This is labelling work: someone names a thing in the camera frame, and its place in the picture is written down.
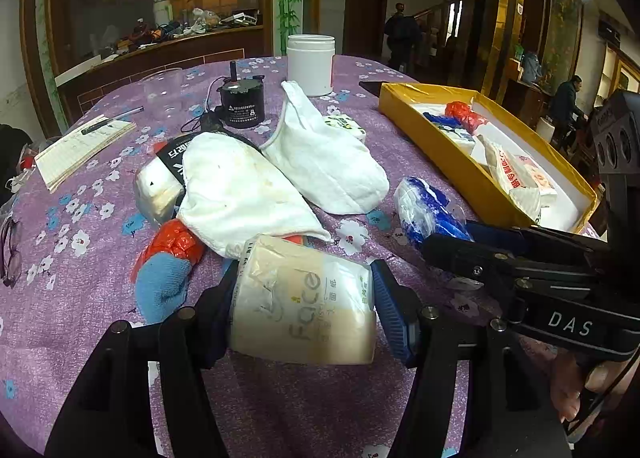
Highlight black electric motor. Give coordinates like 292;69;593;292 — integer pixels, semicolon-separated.
218;60;267;129

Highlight white cloth with grey trim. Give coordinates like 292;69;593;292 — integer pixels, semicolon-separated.
261;80;391;215

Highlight yellow cardboard box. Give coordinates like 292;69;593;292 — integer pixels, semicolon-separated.
378;82;599;235

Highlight white paper notepad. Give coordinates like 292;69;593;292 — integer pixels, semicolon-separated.
34;114;137;194

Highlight cream face towel roll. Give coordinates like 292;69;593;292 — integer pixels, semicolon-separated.
227;234;378;366

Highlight small blue and white bag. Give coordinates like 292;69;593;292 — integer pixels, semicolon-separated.
421;110;476;141

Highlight stained white cloth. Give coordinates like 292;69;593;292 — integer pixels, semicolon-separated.
176;132;332;260

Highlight person's right hand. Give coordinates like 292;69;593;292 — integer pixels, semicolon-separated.
550;350;640;431

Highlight white printed tissue packet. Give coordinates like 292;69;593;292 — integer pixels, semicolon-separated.
324;113;367;143

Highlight white plastic jar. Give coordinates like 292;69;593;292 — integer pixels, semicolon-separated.
286;34;336;98

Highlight black label cotton pad bag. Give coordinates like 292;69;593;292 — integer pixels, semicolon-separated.
134;130;261;224

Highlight wooden counter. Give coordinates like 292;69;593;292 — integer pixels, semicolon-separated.
55;23;266;104

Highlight light blue towel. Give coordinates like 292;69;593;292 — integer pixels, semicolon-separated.
135;254;195;325

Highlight black and silver pen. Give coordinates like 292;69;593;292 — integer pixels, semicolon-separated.
81;107;145;135

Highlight white plastic bag red print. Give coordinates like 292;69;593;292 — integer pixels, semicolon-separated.
475;134;559;225

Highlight purple frame eyeglasses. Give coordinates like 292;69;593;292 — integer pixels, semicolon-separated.
0;217;22;289

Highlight white jug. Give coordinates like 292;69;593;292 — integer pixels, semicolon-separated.
152;0;174;30

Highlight blue and white plastic bag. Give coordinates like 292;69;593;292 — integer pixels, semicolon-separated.
393;176;475;250

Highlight clear plastic cup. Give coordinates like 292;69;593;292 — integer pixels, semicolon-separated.
140;67;187;106

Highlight dark jacket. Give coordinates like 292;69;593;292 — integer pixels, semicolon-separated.
0;124;32;209

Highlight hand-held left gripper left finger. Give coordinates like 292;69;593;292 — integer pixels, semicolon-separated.
44;260;241;458

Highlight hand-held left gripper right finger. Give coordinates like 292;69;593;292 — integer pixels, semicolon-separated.
370;259;571;458

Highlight purple floral tablecloth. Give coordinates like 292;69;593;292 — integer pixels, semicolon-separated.
0;55;606;458

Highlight black phone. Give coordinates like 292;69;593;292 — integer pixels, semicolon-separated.
359;80;396;96

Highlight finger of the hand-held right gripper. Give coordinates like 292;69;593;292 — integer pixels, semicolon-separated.
422;233;597;320
465;220;612;262

